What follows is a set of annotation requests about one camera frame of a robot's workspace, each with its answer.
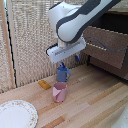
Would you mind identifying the white patterned plate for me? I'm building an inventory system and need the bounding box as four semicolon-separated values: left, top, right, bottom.
0;99;39;128

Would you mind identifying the yellow block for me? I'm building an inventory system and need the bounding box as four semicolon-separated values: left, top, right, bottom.
37;79;52;91

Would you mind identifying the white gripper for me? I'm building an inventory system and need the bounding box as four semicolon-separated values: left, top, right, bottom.
46;35;87;70

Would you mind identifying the pink cup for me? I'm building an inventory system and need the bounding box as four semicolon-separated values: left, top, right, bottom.
52;81;68;103

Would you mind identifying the dark wooden cabinet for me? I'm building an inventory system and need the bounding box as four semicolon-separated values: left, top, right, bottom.
87;7;128;83

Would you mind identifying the grey cable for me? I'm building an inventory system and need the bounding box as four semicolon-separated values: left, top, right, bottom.
85;35;128;53

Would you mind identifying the blue mug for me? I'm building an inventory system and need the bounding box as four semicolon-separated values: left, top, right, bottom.
55;65;72;83

